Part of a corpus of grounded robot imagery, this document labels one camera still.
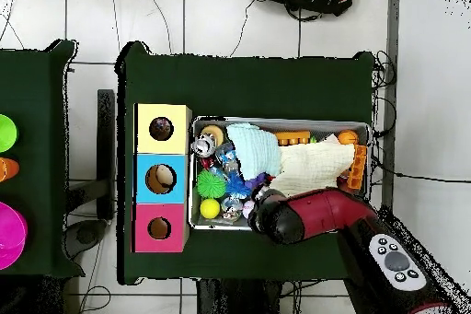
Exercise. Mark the dark green table cloth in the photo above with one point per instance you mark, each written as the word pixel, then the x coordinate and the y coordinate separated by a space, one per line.
pixel 257 85

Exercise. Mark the orange plastic cup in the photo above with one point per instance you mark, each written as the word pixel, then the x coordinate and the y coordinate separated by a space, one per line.
pixel 8 169

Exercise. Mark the crushed drink can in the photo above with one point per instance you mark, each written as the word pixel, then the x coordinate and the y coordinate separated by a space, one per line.
pixel 203 144

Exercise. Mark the blue spiky ball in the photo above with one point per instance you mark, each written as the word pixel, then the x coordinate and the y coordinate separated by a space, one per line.
pixel 237 188

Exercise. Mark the yellow ball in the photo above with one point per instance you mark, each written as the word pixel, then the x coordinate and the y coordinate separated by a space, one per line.
pixel 209 208

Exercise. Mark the green spiky ball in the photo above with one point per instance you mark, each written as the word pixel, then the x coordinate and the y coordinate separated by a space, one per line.
pixel 211 184

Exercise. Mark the wooden three-hole box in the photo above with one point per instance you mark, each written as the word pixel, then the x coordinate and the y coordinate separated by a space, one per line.
pixel 162 148

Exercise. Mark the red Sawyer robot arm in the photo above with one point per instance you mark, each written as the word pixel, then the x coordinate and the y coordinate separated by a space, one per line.
pixel 323 214

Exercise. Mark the white baseball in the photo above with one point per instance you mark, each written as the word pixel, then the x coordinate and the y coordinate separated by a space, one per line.
pixel 247 208

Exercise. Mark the silver mesh bin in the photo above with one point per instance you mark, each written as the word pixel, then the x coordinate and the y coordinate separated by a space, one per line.
pixel 294 122

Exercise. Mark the orange toy basketball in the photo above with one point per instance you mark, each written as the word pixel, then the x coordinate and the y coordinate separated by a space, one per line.
pixel 347 136

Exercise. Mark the mint green muslin cloth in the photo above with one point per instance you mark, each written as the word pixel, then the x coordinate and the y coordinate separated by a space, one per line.
pixel 254 150

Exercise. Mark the orange plastic toy block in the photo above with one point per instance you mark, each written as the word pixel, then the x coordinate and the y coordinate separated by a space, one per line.
pixel 292 138

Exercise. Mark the cream muslin cloth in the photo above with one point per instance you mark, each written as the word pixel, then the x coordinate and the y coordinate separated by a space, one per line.
pixel 312 166

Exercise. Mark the green-clothed side table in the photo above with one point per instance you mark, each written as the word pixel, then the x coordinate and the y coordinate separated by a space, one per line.
pixel 33 107

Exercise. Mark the orange plastic grid tray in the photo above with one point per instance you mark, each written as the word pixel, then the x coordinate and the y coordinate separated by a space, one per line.
pixel 357 166

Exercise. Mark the magenta plastic bowl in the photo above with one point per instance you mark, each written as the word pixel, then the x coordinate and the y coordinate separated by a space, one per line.
pixel 11 233

